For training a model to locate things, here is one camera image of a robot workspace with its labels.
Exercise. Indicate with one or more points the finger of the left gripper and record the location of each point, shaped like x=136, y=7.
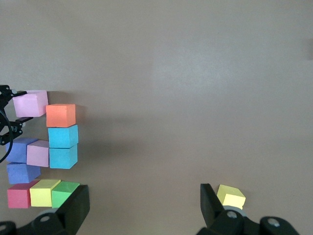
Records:
x=19, y=93
x=24, y=119

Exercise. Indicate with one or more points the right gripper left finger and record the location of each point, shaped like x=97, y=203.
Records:
x=73, y=210

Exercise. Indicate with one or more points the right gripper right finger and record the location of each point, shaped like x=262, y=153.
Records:
x=211, y=208

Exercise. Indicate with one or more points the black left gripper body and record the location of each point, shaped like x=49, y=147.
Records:
x=5, y=98

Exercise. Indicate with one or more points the pink foam cube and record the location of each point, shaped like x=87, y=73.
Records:
x=38, y=154
x=29, y=105

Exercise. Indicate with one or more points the green foam cube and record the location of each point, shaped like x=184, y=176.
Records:
x=62, y=194

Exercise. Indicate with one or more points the purple foam cube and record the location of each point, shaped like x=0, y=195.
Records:
x=20, y=172
x=17, y=151

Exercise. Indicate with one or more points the yellow foam cube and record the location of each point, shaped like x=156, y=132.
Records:
x=41, y=194
x=230, y=198

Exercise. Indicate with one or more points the orange foam cube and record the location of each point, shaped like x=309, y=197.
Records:
x=60, y=115

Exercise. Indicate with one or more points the blue foam cube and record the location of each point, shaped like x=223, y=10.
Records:
x=62, y=137
x=62, y=156

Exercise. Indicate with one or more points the red foam cube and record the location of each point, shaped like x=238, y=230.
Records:
x=18, y=197

